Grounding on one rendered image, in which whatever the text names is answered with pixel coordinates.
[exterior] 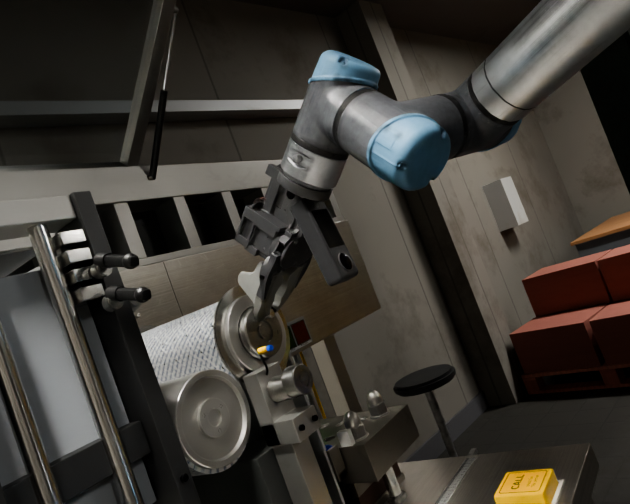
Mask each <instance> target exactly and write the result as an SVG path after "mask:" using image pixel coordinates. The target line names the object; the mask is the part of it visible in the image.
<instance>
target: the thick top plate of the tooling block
mask: <svg viewBox="0 0 630 504"><path fill-rule="evenodd" d="M387 409H389V410H390V412H389V413H388V414H387V415H385V416H383V417H381V418H378V419H371V418H370V416H371V414H370V412H369V411H364V412H359V413H356V414H357V415H358V416H359V418H360V421H362V422H363V424H364V427H365V430H366V431H367V432H368V433H369V435H368V437H366V438H365V439H363V440H361V441H359V442H356V443H355V444H354V445H353V446H347V447H341V444H340V441H339V439H338V436H337V432H338V431H339V430H345V425H344V421H343V418H344V415H342V416H336V417H331V418H325V419H320V423H321V427H320V428H319V431H320V433H321V436H322V439H323V442H324V444H325V445H332V446H333V445H334V444H337V445H338V448H339V450H340V453H341V456H342V458H343V461H344V464H345V466H346V469H347V472H348V474H347V475H346V476H345V477H344V478H343V479H342V480H341V481H340V482H338V485H343V484H355V483H367V482H378V481H379V480H380V479H381V478H382V477H383V475H384V474H385V473H386V472H387V471H388V470H389V469H390V468H391V467H392V466H393V464H394V463H395V462H396V461H397V460H398V459H399V458H400V457H401V456H402V454H403V453H404V452H405V451H406V450H407V449H408V448H409V447H410V446H411V445H412V443H413V442H414V441H415V440H416V439H417V438H418V437H419V436H420V435H419V432H418V430H417V427H416V425H415V422H414V419H413V417H412V414H411V412H410V409H409V406H408V404H403V405H398V406H392V407H387Z"/></svg>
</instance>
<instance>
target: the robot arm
mask: <svg viewBox="0 0 630 504"><path fill-rule="evenodd" d="M629 29H630V0H541V1H540V2H539V3H538V5H537V6H536V7H535V8H534V9H533V10H532V11H531V12H530V13H529V14H528V15H527V16H526V17H525V18H524V19H523V20H522V21H521V22H520V23H519V25H518V26H517V27H516V28H515V29H514V30H513V31H512V32H511V33H510V34H509V35H508V36H507V37H506V38H505V39H504V40H503V41H502V42H501V43H500V45H499V46H498V47H497V48H496V49H495V50H494V51H493V52H492V53H491V54H490V55H489V56H488V57H487V58H486V59H485V60H484V61H483V62H482V63H481V65H480V66H479V67H478V68H477V69H476V70H475V71H474V72H473V73H472V74H471V75H470V76H469V77H468V78H467V79H466V80H465V81H464V82H463V83H462V84H461V85H460V86H459V87H458V88H457V89H456V90H454V91H452V92H448V93H443V94H437V95H433V96H428V97H423V98H417V99H412V100H407V101H395V100H393V99H391V98H389V97H387V96H386V95H384V94H382V93H380V92H378V91H377V90H378V83H379V80H380V76H381V74H380V71H379V70H378V69H377V68H375V67H374V66H372V65H370V64H368V63H366V62H364V61H362V60H360V59H357V58H355V57H352V56H350V55H347V54H344V53H341V52H338V51H334V50H327V51H325V52H323V53H322V54H321V56H320V58H319V61H318V63H317V65H316V68H315V70H314V73H313V75H312V78H310V79H309V81H308V84H309V86H308V88H307V91H306V94H305V97H304V100H303V102H302V105H301V108H300V111H299V114H298V117H297V119H296V122H295V125H294V128H293V131H292V134H291V137H290V139H289V142H288V145H287V148H286V151H285V153H284V156H283V159H282V162H281V164H279V165H277V166H276V165H275V164H268V166H267V169H266V172H265V174H267V175H268V176H270V177H271V180H270V183H269V186H268V189H267V191H266V194H265V197H261V198H256V199H255V200H254V202H253V204H252V205H247V206H246V207H245V210H244V212H243V215H242V218H241V221H240V224H239V227H238V230H237V233H236V236H235V239H234V240H236V241H237V242H238V243H240V244H241V245H243V246H244V249H245V250H247V251H248V252H249V253H251V254H252V255H253V256H258V255H260V256H261V257H263V258H264V259H265V260H263V261H260V262H259V263H258V264H257V266H256V269H255V271H254V272H246V271H242V272H240V274H239V276H238V283H239V285H240V287H241V288H242V289H243V290H244V291H245V293H246V294H247V295H248V296H249V298H250V299H251V300H252V301H253V303H254V317H255V320H256V321H258V322H259V321H261V320H262V319H264V318H265V317H267V316H268V315H269V314H270V308H272V309H273V310H274V312H275V313H276V312H278V310H279V309H280V308H281V307H282V305H283V304H284V303H285V302H286V300H287V299H288V298H289V296H290V295H291V293H292V292H293V290H294V288H296V287H297V285H298V283H299V282H300V280H301V278H302V277H303V275H304V274H305V272H306V270H307V268H308V266H309V264H310V262H311V259H312V255H313V256H314V258H315V260H316V262H317V264H318V266H319V268H320V270H321V272H322V274H323V276H324V278H325V280H326V282H327V284H328V285H329V286H334V285H337V284H340V283H342V282H345V281H348V280H350V279H352V278H353V277H355V276H357V275H358V269H357V267H356V265H355V263H354V261H353V259H352V257H351V255H350V253H349V251H348V249H347V247H346V245H345V243H344V241H343V239H342V237H341V235H340V233H339V231H338V229H337V227H336V225H335V223H334V221H333V219H332V217H331V215H330V213H329V211H328V209H327V207H326V205H325V203H324V201H327V200H329V198H330V195H331V193H332V190H333V188H335V187H336V185H337V183H338V181H339V178H340V176H341V173H342V171H343V168H344V166H345V163H346V161H347V158H348V156H349V154H350V155H351V156H353V157H354V158H356V159H357V160H358V161H360V162H361V163H363V164H364V165H365V166H367V167H368V168H370V169H371V170H372V171H373V173H374V174H376V175H377V176H378V177H380V178H381V179H383V180H385V181H388V182H391V183H393V184H394V185H396V186H397V187H399V188H401V189H403V190H407V191H415V190H419V189H422V188H424V187H426V186H427V185H428V183H429V181H430V180H435V179H436V178H437V177H438V176H439V174H440V173H441V172H442V170H443V169H444V167H445V165H446V163H447V161H448V160H450V159H454V158H457V157H461V156H464V155H468V154H472V153H475V152H484V151H488V150H491V149H494V148H496V147H497V146H499V145H501V144H503V143H506V142H507V141H509V140H510V139H512V138H513V136H514V135H515V134H516V133H517V130H518V128H519V126H520V124H521V122H522V118H523V117H524V116H526V115H527V114H528V113H529V112H530V111H532V110H533V109H534V108H535V107H536V106H538V105H539V104H540V103H541V102H542V101H544V100H545V99H546V98H547V97H548V96H550V95H551V94H552V93H553V92H554V91H556V90H557V89H558V88H559V87H560V86H562V85H563V84H564V83H565V82H566V81H568V80H569V79H570V78H571V77H572V76H574V75H575V74H576V73H577V72H578V71H580V70H581V69H582V68H583V67H584V66H586V65H587V64H588V63H589V62H590V61H592V60H593V59H594V58H595V57H596V56H598V55H599V54H600V53H601V52H602V51H604V50H605V49H606V48H607V47H608V46H610V45H611V44H612V43H613V42H614V41H615V40H617V39H618V38H619V37H620V36H621V35H623V34H624V33H625V32H626V31H627V30H629ZM262 198H263V199H264V200H263V199H262ZM257 199H259V201H257V202H256V200H257ZM261 200H262V201H261ZM259 207H260V208H261V209H259ZM254 208H257V209H255V210H254ZM243 223H244V224H243ZM242 226H243V227H242ZM241 229H242V230H241ZM240 232H241V233H240Z"/></svg>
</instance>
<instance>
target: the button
mask: <svg viewBox="0 0 630 504"><path fill-rule="evenodd" d="M557 487H558V480H557V478H556V475H555V473H554V470H553V469H541V470H529V471H516V472H507V473H506V475H505V477H504V478H503V480H502V482H501V484H500V486H499V488H498V490H497V491H496V493H495V495H494V499H495V502H496V504H551V503H552V500H553V497H554V495H555V492H556V489H557Z"/></svg>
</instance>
